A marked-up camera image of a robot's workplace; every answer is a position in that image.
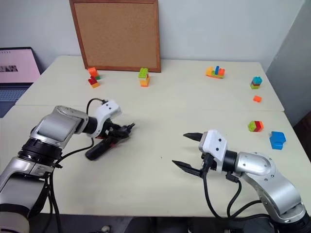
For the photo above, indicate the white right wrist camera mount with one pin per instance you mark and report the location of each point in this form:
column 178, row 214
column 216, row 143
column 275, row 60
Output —
column 215, row 143

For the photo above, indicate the multicolour flat brick build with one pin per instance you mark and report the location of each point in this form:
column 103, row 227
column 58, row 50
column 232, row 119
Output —
column 215, row 72

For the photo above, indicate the red and yellow brick stack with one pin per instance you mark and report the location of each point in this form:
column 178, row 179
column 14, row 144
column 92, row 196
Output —
column 93, row 82

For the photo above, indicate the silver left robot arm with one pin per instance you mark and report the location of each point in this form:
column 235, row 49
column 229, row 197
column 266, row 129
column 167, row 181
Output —
column 56, row 126

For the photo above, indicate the open laptop computer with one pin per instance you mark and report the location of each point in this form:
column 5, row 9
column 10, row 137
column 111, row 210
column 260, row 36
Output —
column 17, row 65

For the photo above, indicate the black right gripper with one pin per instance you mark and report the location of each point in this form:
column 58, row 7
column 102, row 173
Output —
column 209, row 165

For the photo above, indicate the orange and green brick stack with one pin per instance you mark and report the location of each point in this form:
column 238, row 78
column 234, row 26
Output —
column 93, row 72

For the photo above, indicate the grey partition panel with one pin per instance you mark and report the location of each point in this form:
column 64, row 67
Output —
column 291, row 60

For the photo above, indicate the blue toy brick block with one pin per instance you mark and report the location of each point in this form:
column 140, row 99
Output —
column 277, row 140

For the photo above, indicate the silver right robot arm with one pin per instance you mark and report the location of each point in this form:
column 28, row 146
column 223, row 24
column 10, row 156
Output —
column 269, row 179

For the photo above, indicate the single orange toy brick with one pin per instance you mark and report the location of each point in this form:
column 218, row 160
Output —
column 257, row 98

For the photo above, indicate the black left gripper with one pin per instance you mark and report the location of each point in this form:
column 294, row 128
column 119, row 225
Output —
column 108, row 128

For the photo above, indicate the green white orange brick stack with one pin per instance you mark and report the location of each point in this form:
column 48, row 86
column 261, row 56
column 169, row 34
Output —
column 144, row 77

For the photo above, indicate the wood-framed cork board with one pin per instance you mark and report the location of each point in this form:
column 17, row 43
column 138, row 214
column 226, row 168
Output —
column 116, row 34

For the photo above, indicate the green red orange brick block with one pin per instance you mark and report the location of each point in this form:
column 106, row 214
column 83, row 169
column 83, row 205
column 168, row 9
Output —
column 255, row 126

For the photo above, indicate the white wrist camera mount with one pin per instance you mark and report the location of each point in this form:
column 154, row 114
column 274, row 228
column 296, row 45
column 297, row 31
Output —
column 215, row 143
column 109, row 108

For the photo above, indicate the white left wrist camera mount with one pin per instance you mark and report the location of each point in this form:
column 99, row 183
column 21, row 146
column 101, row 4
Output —
column 109, row 108

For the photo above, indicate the cyan red green brick stack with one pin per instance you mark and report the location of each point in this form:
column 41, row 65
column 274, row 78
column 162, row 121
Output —
column 256, row 82

